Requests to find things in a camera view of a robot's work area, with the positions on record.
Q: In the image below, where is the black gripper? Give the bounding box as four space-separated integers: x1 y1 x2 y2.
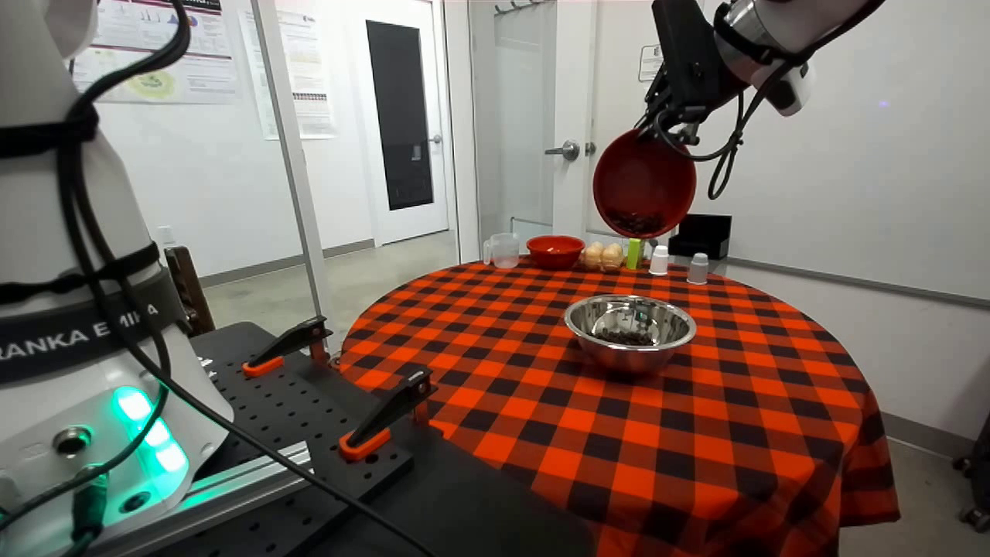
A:
630 0 749 149

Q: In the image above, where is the small red bowl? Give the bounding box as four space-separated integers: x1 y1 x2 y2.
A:
590 126 703 243

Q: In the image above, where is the large red bowl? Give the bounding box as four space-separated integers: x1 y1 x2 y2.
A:
522 234 589 274

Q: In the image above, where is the silver metal bowl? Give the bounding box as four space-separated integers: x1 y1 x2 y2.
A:
562 292 703 378

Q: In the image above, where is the white door sign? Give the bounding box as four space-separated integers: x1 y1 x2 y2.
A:
635 42 663 87

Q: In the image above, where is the carton of eggs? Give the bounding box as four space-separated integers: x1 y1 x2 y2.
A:
578 238 630 274

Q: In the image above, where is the clear plastic measuring cup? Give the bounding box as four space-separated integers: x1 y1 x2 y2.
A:
479 230 522 274

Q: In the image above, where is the black door window panel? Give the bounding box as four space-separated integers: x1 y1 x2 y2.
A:
365 18 438 215

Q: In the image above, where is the red black checkered tablecloth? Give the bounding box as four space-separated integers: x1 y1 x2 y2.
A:
338 257 905 557

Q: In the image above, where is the black orange clamp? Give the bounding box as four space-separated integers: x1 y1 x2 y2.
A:
242 314 338 385
338 366 438 465

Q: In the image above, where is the black office chair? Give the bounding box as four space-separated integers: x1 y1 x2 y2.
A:
953 411 990 536

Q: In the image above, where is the brown board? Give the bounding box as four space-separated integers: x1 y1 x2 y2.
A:
164 245 216 338

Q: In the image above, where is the black wall box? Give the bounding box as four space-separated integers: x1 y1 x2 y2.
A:
669 210 738 262

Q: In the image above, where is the white paper sheet on wall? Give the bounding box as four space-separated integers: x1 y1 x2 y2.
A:
273 10 340 137

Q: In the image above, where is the aluminium frame post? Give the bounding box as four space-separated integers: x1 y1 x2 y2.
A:
248 0 338 325

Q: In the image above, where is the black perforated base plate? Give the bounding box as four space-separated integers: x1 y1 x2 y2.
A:
151 319 601 557

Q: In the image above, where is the wall poster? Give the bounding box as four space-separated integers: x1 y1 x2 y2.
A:
73 0 242 106

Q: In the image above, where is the aluminium rail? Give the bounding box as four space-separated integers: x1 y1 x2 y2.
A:
101 443 322 557

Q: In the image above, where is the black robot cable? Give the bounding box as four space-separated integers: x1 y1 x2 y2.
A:
0 0 442 557

